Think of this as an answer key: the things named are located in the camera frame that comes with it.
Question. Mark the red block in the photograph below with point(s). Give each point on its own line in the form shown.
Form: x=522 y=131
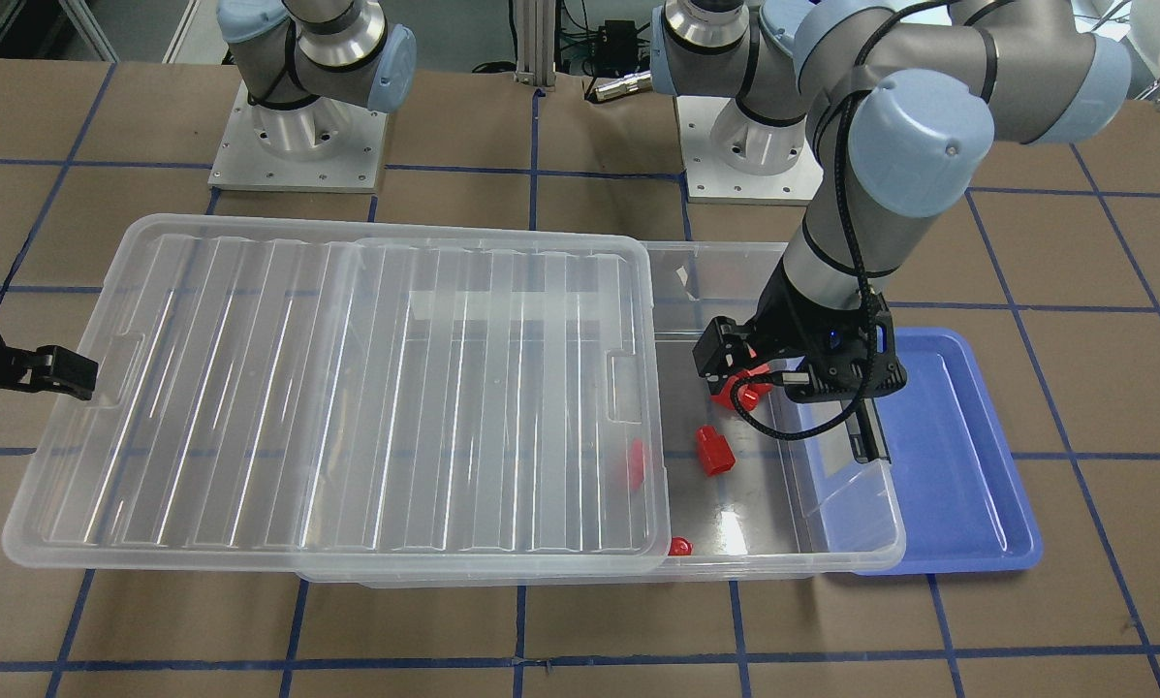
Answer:
x=749 y=396
x=635 y=465
x=715 y=454
x=680 y=546

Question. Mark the clear plastic box lid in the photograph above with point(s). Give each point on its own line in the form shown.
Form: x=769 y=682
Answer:
x=383 y=404

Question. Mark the clear plastic storage box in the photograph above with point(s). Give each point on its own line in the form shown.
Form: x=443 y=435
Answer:
x=749 y=523

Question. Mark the blue plastic tray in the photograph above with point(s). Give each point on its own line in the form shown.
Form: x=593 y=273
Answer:
x=947 y=499

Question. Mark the red block in box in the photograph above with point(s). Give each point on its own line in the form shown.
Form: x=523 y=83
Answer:
x=715 y=454

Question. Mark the red block at box edge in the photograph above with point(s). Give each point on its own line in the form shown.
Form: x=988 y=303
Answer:
x=680 y=546

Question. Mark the red block under lid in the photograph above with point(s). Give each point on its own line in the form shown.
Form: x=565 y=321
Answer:
x=635 y=465

